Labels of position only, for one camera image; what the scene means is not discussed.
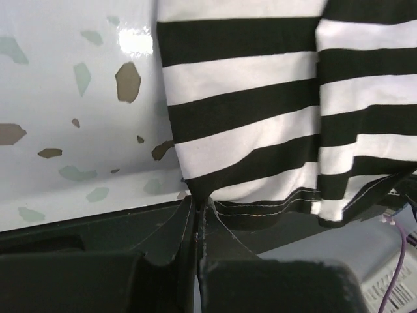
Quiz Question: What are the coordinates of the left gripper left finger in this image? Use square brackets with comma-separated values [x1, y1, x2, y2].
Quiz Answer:
[1, 197, 195, 312]

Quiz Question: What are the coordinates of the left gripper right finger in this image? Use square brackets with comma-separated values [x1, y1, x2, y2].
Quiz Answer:
[196, 201, 367, 312]

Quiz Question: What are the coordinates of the black white striped tank top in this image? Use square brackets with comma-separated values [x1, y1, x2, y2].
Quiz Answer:
[156, 1, 416, 230]

